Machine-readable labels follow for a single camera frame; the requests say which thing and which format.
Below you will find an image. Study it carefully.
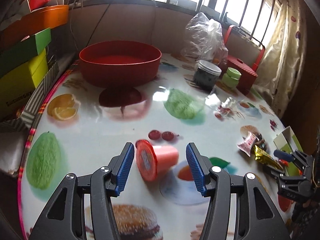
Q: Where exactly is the beige patterned curtain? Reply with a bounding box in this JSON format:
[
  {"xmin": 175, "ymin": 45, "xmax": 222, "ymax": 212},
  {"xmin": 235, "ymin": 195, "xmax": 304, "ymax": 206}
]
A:
[{"xmin": 255, "ymin": 0, "xmax": 307, "ymax": 118}]

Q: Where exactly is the clear plastic bag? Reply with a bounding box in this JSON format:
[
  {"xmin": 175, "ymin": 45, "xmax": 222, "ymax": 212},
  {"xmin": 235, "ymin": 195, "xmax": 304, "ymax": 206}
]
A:
[{"xmin": 181, "ymin": 12, "xmax": 228, "ymax": 65}]

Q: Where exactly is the yellow box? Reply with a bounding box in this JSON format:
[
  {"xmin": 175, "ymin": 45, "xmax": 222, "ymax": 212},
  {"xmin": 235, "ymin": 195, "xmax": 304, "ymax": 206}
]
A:
[{"xmin": 1, "ymin": 49, "xmax": 48, "ymax": 120}]

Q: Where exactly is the orange box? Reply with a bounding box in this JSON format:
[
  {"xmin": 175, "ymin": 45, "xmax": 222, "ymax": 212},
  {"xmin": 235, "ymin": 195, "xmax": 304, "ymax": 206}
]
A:
[{"xmin": 1, "ymin": 5, "xmax": 69, "ymax": 50}]

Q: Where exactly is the dark jar white lid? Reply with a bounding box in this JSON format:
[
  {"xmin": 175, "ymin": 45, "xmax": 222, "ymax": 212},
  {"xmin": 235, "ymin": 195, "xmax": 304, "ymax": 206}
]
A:
[{"xmin": 193, "ymin": 60, "xmax": 222, "ymax": 92}]

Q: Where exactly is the green white cardboard box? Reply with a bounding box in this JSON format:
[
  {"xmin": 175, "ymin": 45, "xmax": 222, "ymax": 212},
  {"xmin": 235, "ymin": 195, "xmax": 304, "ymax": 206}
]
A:
[{"xmin": 273, "ymin": 126, "xmax": 303, "ymax": 176}]

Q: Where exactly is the red round bowl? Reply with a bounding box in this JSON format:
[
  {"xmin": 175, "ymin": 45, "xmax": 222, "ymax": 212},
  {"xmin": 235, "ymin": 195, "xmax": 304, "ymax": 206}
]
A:
[{"xmin": 79, "ymin": 41, "xmax": 162, "ymax": 88}]

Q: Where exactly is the pink white wafer packet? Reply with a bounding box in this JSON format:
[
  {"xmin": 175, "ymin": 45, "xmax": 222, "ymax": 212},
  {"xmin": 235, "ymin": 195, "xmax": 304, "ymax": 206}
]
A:
[{"xmin": 237, "ymin": 132, "xmax": 258, "ymax": 157}]

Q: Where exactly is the striped box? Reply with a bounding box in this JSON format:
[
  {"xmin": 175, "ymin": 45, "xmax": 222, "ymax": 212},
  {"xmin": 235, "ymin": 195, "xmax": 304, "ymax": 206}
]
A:
[{"xmin": 1, "ymin": 60, "xmax": 59, "ymax": 133}]

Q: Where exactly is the red basket with handle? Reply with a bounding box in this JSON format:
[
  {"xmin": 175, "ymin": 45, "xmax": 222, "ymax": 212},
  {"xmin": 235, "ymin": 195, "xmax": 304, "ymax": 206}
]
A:
[{"xmin": 224, "ymin": 25, "xmax": 265, "ymax": 95}]

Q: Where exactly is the green cream jar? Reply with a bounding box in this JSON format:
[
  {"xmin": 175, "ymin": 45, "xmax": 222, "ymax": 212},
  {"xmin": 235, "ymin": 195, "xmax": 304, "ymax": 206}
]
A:
[{"xmin": 222, "ymin": 67, "xmax": 241, "ymax": 89}]

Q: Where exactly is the plain gold snack bar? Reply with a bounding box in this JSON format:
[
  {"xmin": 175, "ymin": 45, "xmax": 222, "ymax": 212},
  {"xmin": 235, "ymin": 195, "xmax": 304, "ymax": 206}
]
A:
[{"xmin": 254, "ymin": 145, "xmax": 283, "ymax": 171}]

